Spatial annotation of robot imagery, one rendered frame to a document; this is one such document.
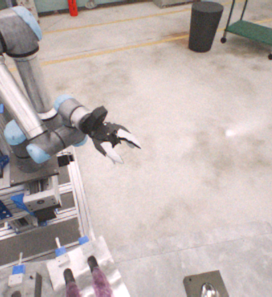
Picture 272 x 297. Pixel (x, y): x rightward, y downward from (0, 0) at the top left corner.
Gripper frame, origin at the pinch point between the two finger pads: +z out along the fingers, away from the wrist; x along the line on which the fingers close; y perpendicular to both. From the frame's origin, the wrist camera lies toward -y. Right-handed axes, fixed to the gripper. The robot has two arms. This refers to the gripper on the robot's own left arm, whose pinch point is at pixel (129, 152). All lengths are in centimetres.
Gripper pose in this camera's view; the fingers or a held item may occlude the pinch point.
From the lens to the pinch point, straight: 69.5
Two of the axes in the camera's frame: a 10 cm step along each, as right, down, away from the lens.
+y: 1.0, 5.8, 8.1
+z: 7.0, 5.4, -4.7
